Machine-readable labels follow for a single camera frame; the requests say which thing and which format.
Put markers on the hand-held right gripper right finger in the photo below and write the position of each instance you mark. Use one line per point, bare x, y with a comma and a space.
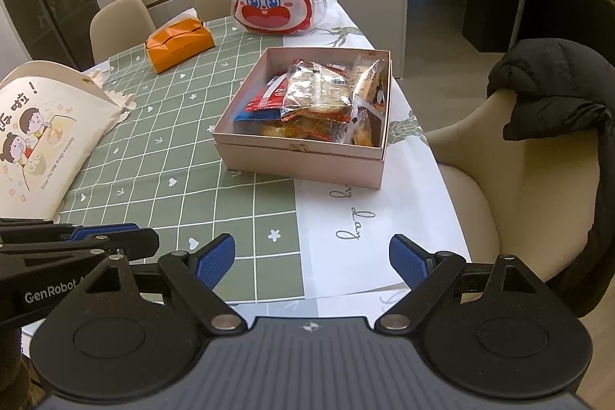
408, 261

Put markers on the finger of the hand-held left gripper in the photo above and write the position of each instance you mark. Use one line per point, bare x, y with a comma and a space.
105, 230
139, 242

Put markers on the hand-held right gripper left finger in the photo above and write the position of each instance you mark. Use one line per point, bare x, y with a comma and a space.
216, 261

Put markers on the pink cardboard box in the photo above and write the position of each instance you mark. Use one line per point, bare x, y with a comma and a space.
298, 160

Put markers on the blue snack packet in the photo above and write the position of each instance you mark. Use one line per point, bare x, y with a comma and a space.
250, 117

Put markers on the gold panda snack packet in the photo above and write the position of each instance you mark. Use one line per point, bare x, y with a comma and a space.
298, 129

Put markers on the red snack packet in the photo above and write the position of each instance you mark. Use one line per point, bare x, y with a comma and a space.
266, 95

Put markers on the clear rice cracker packet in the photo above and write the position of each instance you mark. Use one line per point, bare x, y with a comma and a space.
317, 93

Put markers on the green checked tablecloth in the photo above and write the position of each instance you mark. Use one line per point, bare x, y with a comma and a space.
192, 160

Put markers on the cream printed tote bag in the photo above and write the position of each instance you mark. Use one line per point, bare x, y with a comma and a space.
43, 141

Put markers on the orange tissue box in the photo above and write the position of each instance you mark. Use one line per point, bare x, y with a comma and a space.
178, 45

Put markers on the black padded jacket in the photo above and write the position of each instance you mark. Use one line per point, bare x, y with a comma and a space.
562, 83

